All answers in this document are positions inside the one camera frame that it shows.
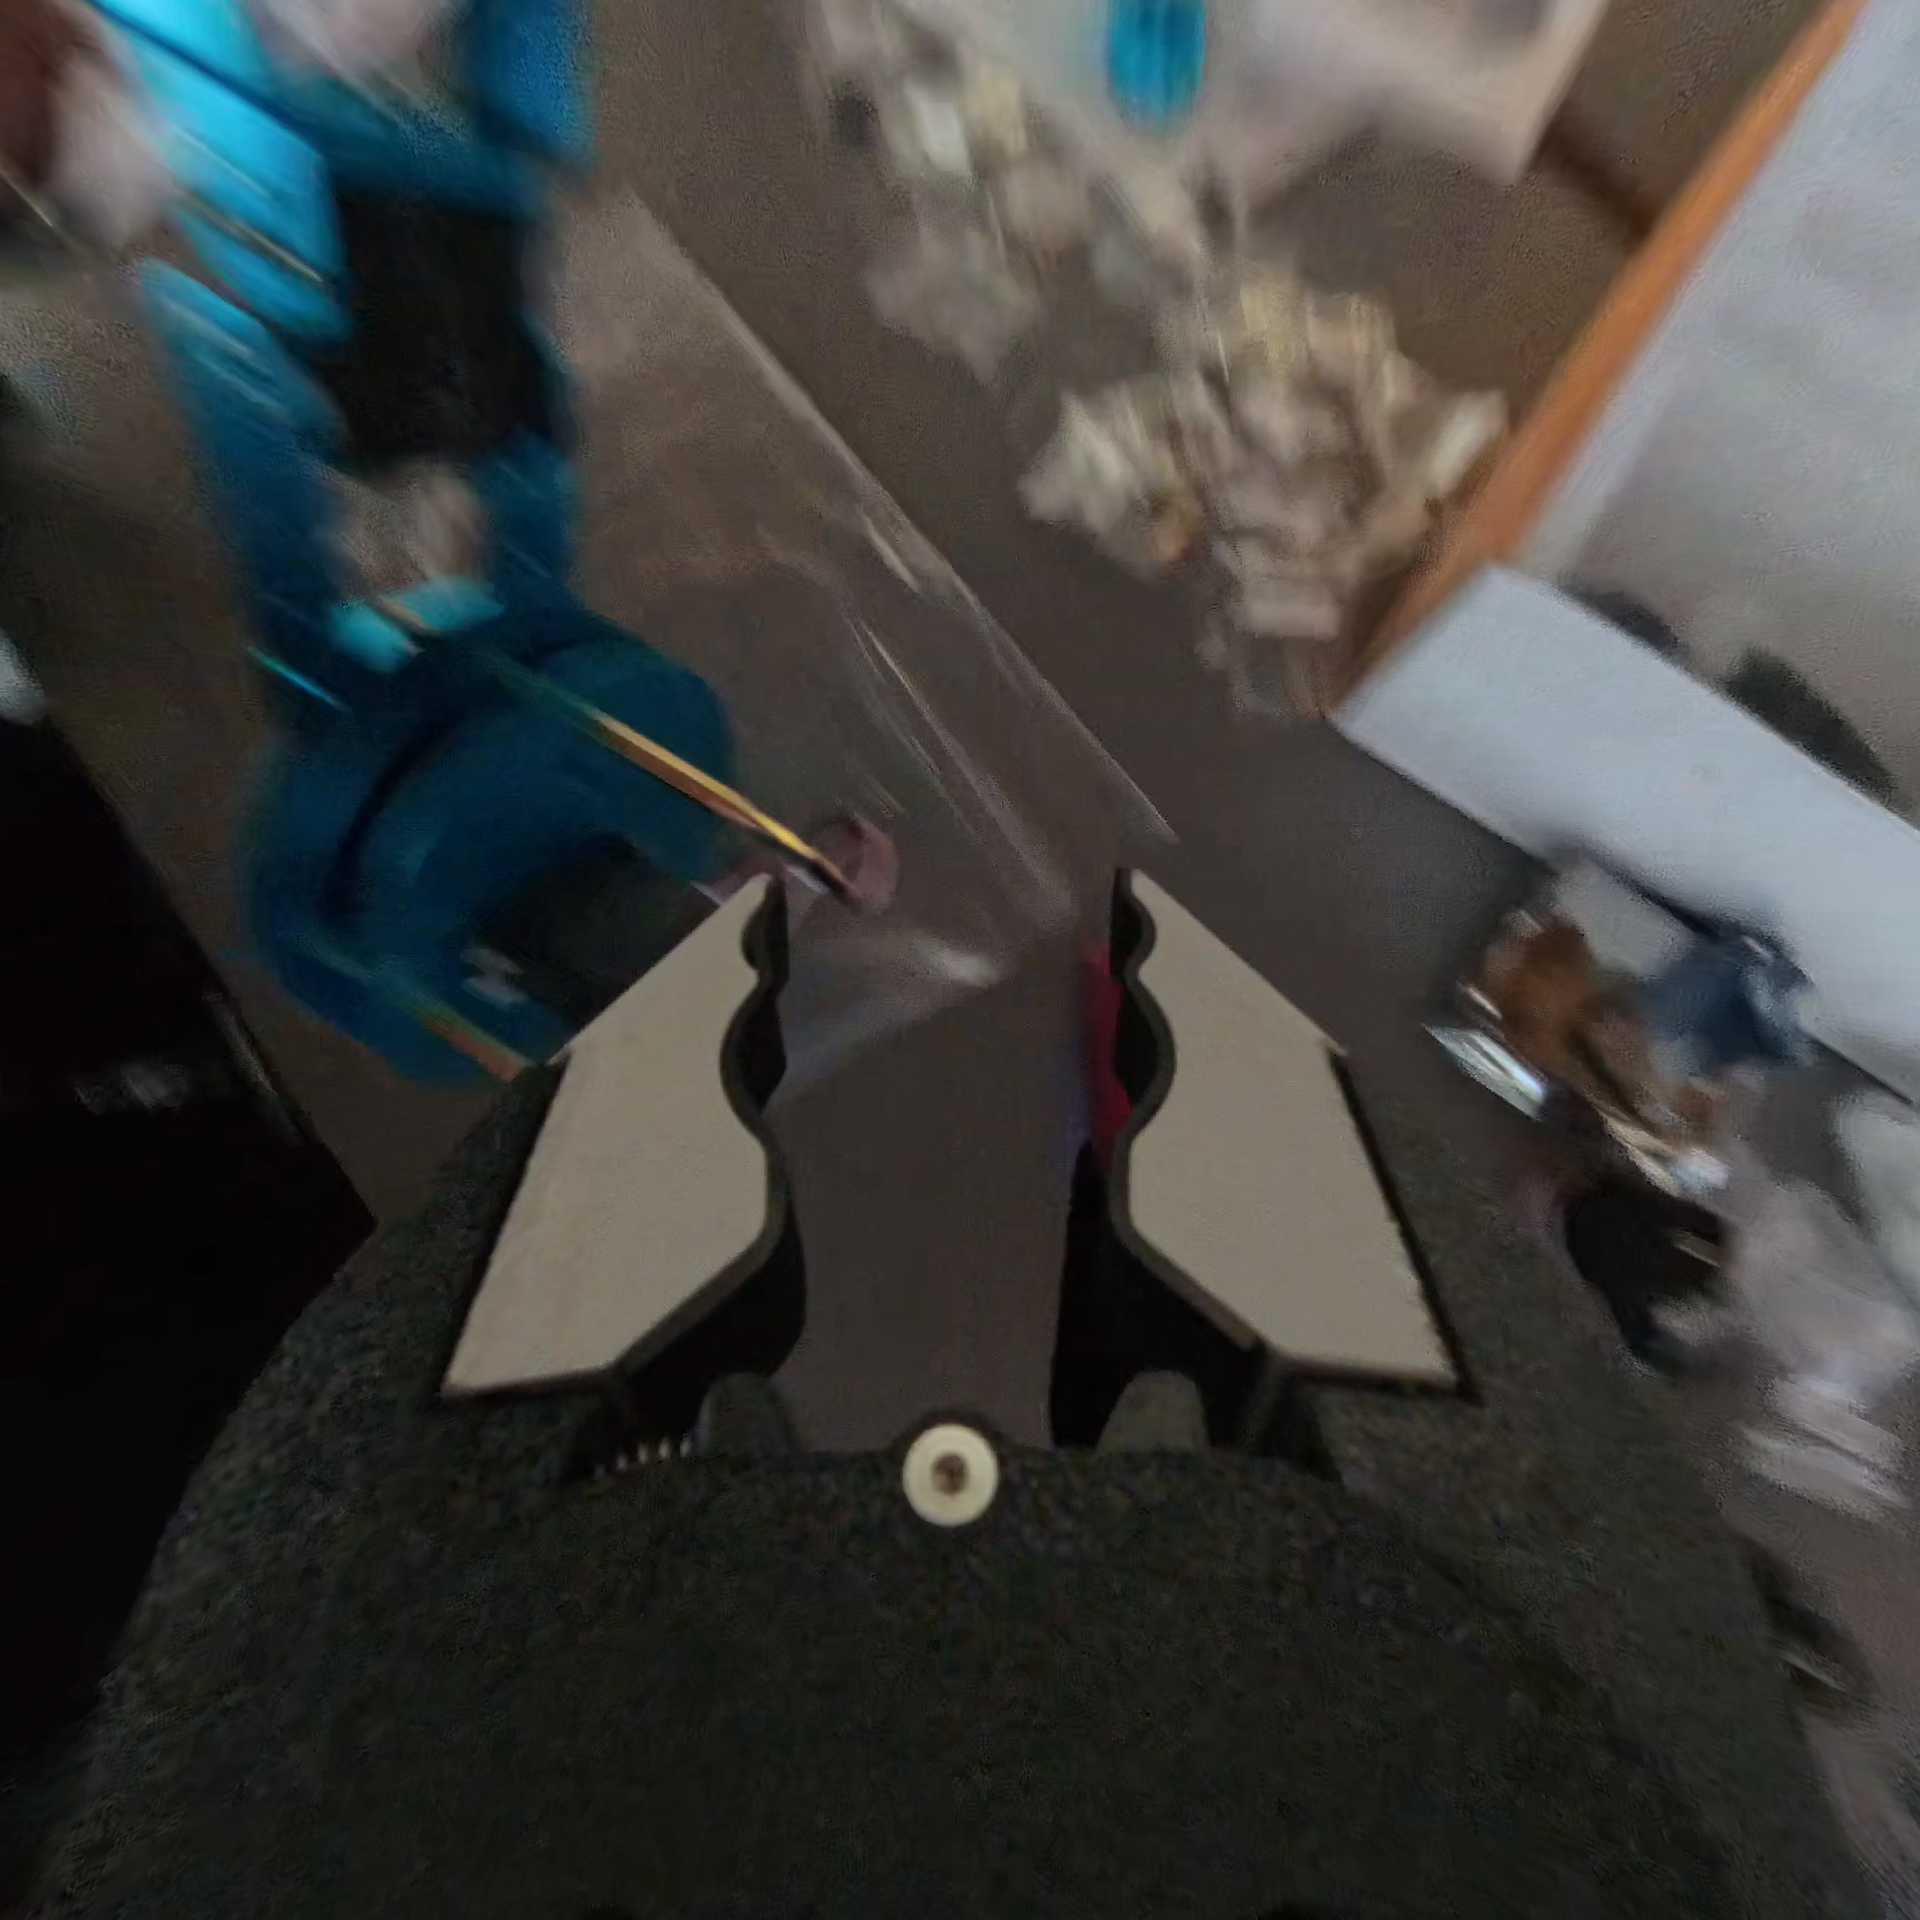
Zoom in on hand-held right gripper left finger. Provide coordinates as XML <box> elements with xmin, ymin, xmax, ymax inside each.
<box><xmin>439</xmin><ymin>877</ymin><xmax>810</xmax><ymax>1404</ymax></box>

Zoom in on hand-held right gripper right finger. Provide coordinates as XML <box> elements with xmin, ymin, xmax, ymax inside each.
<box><xmin>1050</xmin><ymin>866</ymin><xmax>1460</xmax><ymax>1449</ymax></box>

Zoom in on blue toy robot arm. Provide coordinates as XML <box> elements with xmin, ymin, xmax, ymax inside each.
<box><xmin>90</xmin><ymin>0</ymin><xmax>903</xmax><ymax>1088</ymax></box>

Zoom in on grey work desk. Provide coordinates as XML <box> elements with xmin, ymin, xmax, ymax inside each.
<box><xmin>0</xmin><ymin>0</ymin><xmax>1920</xmax><ymax>1920</ymax></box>

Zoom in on silver foil bags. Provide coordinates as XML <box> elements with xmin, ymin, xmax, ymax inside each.
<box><xmin>1423</xmin><ymin>901</ymin><xmax>1818</xmax><ymax>1144</ymax></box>

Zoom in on person's black-clad torso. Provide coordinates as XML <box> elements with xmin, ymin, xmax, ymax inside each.
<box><xmin>0</xmin><ymin>720</ymin><xmax>378</xmax><ymax>1728</ymax></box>

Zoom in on clear plastic bag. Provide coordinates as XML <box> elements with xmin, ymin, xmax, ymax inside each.
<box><xmin>555</xmin><ymin>195</ymin><xmax>1180</xmax><ymax>1081</ymax></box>

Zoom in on pile of small screw bags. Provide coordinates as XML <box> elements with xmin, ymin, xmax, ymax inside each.
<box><xmin>816</xmin><ymin>0</ymin><xmax>1508</xmax><ymax>707</ymax></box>

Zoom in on orange and white cardboard box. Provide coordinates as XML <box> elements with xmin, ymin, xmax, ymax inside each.
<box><xmin>1328</xmin><ymin>0</ymin><xmax>1920</xmax><ymax>1114</ymax></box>

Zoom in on black servo with striped cable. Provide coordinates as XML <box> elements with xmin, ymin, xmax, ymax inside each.
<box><xmin>1558</xmin><ymin>1154</ymin><xmax>1727</xmax><ymax>1368</ymax></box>

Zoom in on blue metal bracket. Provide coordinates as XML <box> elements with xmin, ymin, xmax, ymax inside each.
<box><xmin>1102</xmin><ymin>0</ymin><xmax>1210</xmax><ymax>129</ymax></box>

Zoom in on white foam frame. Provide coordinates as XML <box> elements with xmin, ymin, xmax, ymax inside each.
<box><xmin>1304</xmin><ymin>0</ymin><xmax>1614</xmax><ymax>191</ymax></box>

